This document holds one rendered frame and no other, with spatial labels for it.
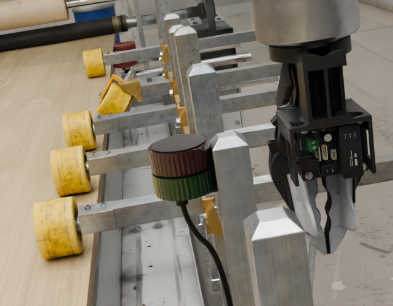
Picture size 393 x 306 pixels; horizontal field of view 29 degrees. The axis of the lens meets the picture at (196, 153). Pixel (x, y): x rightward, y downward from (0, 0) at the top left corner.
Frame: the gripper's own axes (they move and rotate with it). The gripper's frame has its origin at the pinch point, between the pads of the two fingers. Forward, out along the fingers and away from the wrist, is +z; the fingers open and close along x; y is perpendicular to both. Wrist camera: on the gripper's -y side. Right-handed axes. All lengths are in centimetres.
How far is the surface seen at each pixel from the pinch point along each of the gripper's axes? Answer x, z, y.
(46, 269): -32.4, 11.0, -27.8
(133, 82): -19, 4, -105
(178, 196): -13.4, -6.7, -0.2
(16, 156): -45, 11, -86
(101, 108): -27, 8, -104
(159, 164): -14.7, -10.0, -1.0
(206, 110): -8.0, -7.7, -26.4
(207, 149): -10.0, -10.5, -1.6
